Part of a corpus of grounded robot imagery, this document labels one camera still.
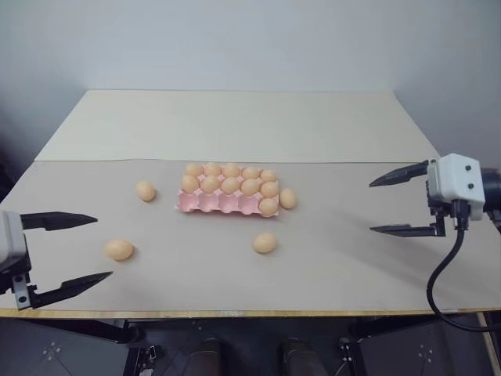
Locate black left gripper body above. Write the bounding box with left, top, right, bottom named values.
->
left=0, top=250, right=38, bottom=312

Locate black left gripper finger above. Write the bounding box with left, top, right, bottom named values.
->
left=20, top=211, right=99, bottom=233
left=28, top=270, right=115, bottom=311

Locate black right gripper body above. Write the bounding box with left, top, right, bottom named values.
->
left=424, top=172, right=456, bottom=237

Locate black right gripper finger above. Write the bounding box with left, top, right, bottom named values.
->
left=369, top=222, right=434, bottom=239
left=368, top=159, right=431, bottom=189

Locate pink egg tray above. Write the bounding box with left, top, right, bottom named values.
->
left=174, top=171, right=281, bottom=219

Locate black table leg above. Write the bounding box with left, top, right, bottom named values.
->
left=337, top=335, right=369, bottom=376
left=124, top=335, right=166, bottom=376

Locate dark rounded shape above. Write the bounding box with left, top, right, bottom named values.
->
left=186, top=337, right=227, bottom=376
left=276, top=337, right=326, bottom=376

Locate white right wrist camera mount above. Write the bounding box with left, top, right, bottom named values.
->
left=426, top=153, right=487, bottom=222

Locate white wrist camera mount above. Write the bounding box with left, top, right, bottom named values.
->
left=0, top=210, right=31, bottom=272
left=426, top=153, right=487, bottom=222

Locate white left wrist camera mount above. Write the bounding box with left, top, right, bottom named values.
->
left=0, top=210, right=31, bottom=272

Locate black table frame strut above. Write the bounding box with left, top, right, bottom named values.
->
left=15, top=317, right=144, bottom=345

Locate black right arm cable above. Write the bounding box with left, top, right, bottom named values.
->
left=426, top=198, right=501, bottom=334

